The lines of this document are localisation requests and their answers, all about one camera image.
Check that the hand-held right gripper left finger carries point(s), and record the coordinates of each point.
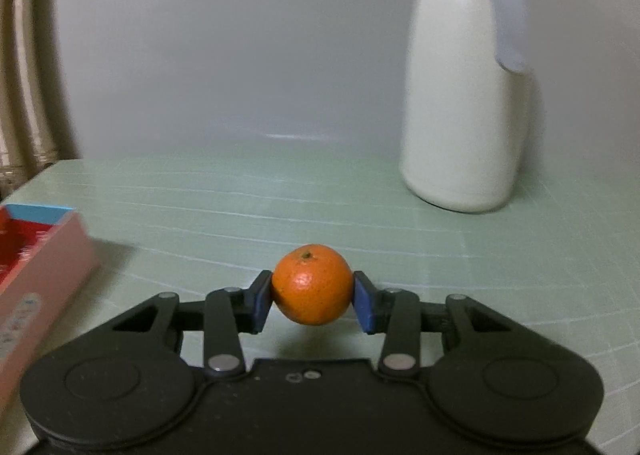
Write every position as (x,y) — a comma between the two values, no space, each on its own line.
(261,302)

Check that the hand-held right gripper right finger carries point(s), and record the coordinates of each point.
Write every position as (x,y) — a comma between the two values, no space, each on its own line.
(364,305)

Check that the mandarin orange with stem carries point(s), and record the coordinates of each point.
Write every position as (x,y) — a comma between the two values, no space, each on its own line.
(312,285)

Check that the colourful cardboard box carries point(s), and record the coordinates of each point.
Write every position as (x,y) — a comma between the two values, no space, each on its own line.
(45,285)

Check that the green checked tablecloth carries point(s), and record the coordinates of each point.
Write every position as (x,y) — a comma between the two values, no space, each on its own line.
(250,205)

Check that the cream thermos jug grey lid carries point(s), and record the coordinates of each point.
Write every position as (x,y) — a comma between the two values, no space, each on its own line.
(460,110)

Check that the golden curtain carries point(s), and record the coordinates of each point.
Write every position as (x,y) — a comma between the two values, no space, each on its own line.
(30,85)

